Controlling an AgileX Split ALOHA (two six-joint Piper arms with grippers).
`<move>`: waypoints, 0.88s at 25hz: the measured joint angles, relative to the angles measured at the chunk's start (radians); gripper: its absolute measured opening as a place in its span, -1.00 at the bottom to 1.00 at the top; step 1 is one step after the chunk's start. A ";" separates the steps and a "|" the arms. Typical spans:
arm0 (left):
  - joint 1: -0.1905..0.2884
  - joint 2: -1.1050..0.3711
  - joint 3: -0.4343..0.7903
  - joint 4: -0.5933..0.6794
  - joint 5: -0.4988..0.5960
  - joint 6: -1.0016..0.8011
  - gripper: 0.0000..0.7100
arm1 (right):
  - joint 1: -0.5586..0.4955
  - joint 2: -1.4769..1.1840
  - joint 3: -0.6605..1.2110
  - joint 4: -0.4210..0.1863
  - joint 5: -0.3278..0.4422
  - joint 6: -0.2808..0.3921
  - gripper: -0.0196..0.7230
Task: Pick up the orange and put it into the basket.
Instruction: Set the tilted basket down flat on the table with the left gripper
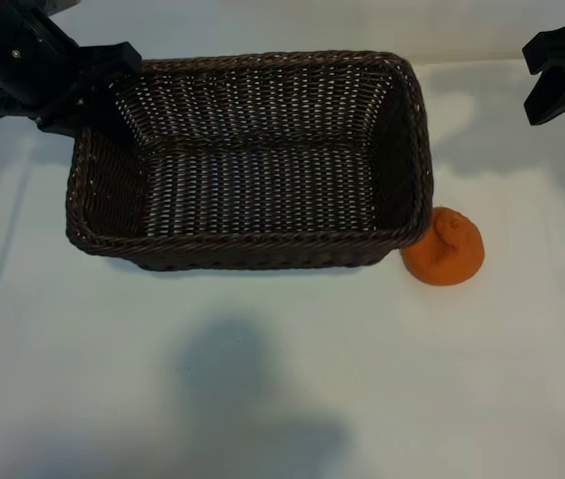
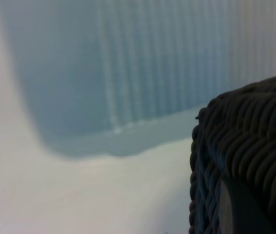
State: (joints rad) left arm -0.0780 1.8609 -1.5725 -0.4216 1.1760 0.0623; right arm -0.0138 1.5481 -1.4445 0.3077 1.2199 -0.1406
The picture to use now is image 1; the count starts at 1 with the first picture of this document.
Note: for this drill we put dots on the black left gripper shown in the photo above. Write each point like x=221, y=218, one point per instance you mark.
x=13, y=50

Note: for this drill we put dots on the dark brown wicker basket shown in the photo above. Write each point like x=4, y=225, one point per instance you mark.
x=262, y=149

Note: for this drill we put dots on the orange fruit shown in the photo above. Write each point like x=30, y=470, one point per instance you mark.
x=447, y=259

